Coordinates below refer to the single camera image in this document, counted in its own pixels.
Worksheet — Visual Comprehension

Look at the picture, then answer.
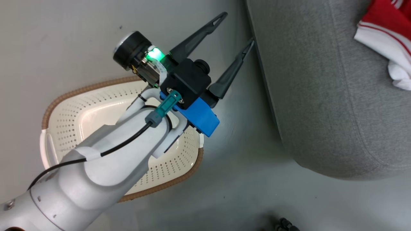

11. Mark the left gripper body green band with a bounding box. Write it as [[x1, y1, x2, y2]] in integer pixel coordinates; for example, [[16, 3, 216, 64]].
[[113, 31, 180, 89]]

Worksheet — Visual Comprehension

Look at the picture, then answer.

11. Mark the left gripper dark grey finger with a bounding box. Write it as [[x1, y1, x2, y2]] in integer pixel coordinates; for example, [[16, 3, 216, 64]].
[[169, 12, 228, 64], [209, 38, 255, 100]]

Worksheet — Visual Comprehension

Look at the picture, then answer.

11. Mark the red and white garment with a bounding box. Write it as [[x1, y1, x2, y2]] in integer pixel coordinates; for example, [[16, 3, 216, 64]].
[[354, 0, 411, 91]]

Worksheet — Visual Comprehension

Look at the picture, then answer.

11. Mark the white perforated laundry basket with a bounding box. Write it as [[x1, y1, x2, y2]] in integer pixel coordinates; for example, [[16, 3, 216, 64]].
[[39, 76, 205, 203]]

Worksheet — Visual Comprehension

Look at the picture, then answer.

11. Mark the grey fabric sofa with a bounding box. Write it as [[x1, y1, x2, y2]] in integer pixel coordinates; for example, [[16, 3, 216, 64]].
[[246, 0, 411, 180]]

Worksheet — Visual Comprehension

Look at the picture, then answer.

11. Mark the black knobbed object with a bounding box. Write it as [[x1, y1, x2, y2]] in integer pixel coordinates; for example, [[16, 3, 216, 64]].
[[275, 218, 301, 231]]

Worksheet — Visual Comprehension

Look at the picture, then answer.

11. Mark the black arm cable teal plug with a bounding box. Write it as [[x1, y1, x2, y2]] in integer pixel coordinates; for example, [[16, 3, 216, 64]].
[[27, 90, 182, 190]]

